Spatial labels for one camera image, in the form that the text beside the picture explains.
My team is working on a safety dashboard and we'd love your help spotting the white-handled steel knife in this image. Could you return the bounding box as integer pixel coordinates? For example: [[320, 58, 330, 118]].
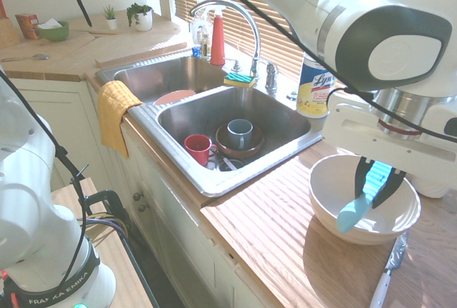
[[368, 231, 410, 308]]

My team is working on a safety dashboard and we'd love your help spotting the green bowl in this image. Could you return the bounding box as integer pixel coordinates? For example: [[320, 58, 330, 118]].
[[37, 21, 71, 42]]

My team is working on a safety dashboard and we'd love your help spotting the red cup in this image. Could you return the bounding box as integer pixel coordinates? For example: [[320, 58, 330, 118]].
[[184, 134, 219, 167]]

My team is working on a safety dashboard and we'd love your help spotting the yellow dish cloth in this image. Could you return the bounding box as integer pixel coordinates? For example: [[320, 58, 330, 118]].
[[97, 80, 144, 160]]

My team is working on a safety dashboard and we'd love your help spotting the white crumpled paper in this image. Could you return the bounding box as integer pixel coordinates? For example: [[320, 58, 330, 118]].
[[40, 18, 64, 30]]

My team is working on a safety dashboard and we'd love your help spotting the light blue ridged knife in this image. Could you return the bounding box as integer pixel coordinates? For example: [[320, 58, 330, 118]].
[[336, 161, 394, 234]]

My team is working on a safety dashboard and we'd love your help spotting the cream ceramic bowl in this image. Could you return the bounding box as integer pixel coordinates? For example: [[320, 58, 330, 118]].
[[308, 154, 422, 246]]

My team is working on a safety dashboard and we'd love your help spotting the metal spoon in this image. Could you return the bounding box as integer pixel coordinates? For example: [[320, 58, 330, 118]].
[[0, 53, 51, 64]]

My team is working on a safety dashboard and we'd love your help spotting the clear plastic bottle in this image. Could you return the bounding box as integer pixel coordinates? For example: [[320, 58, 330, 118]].
[[191, 13, 212, 49]]

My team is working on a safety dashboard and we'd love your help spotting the black C-clamp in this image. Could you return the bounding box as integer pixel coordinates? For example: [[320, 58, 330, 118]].
[[69, 164, 126, 224]]

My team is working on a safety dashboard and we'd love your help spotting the bundle of coloured wires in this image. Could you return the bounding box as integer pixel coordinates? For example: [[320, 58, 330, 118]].
[[77, 214, 130, 243]]

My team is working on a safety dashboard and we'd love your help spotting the chrome gooseneck faucet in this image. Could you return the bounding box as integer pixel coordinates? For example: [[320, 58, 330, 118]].
[[189, 0, 262, 77]]

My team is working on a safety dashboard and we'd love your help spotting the small spiky potted plant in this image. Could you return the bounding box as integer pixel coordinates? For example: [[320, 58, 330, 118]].
[[102, 4, 119, 31]]

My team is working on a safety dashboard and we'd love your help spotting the trailing plant in white pot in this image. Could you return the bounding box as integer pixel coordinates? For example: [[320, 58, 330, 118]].
[[126, 2, 154, 33]]

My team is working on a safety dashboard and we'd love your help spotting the grey mug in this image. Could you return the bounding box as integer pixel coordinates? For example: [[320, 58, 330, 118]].
[[226, 119, 254, 150]]

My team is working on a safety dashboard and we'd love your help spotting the yellow and green sponge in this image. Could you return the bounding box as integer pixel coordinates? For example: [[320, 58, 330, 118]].
[[224, 71, 256, 89]]

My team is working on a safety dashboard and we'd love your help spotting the chrome side sprayer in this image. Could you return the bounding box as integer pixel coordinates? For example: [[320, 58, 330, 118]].
[[263, 60, 280, 91]]

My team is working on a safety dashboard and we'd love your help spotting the Lysol wipes canister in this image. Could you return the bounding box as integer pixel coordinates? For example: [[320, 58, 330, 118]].
[[296, 53, 338, 119]]

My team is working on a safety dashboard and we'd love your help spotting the red spray bottle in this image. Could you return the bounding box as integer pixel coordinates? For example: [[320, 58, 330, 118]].
[[209, 4, 227, 66]]

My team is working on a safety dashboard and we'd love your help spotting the orange cardboard box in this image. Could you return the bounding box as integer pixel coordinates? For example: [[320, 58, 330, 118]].
[[14, 14, 41, 40]]

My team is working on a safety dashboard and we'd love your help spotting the brown ceramic bowl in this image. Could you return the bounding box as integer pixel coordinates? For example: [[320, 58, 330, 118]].
[[215, 122, 266, 159]]

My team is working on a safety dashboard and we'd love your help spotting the metal sink drain strainer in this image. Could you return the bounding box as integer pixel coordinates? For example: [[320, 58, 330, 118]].
[[219, 157, 248, 173]]

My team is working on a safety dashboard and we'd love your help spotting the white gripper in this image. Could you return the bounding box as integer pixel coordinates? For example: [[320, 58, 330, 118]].
[[322, 93, 457, 210]]

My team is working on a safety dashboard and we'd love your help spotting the orange plate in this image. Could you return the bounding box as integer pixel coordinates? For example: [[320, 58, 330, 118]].
[[153, 89, 197, 106]]

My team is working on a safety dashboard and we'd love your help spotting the wooden knife block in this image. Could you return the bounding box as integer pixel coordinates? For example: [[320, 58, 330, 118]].
[[0, 16, 21, 49]]

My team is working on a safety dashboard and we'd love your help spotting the wooden robot mounting table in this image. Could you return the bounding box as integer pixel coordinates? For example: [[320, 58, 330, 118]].
[[51, 177, 160, 308]]

